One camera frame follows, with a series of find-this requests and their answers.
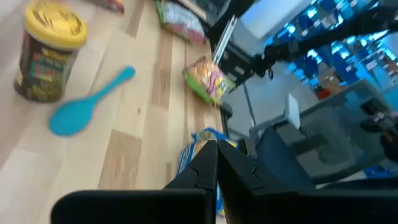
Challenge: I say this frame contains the yellow-lid spice jar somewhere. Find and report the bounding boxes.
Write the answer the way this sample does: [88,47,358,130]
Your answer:
[14,0,88,103]

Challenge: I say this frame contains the grey office chair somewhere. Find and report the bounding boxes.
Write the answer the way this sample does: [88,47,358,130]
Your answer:
[248,79,398,187]

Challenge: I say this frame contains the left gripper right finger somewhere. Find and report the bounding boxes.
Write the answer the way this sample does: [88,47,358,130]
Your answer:
[216,139,398,224]

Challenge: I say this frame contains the white green ramen packet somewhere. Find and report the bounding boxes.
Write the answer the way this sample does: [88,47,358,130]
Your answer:
[156,0,206,44]

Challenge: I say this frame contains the blue storage bin shelf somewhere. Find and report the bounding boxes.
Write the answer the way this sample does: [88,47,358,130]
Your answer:
[264,0,398,94]

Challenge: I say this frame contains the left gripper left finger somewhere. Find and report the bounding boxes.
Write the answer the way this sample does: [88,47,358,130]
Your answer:
[51,139,219,224]

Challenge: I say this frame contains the teal plastic spoon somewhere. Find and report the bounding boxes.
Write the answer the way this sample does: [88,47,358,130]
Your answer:
[49,65,137,138]

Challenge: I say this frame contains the blue ramen noodle packet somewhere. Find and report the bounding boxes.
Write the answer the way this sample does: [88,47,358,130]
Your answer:
[175,127,239,215]

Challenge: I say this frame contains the green-edged ramen noodle packet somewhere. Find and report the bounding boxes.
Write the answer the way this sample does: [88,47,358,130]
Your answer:
[182,55,236,106]

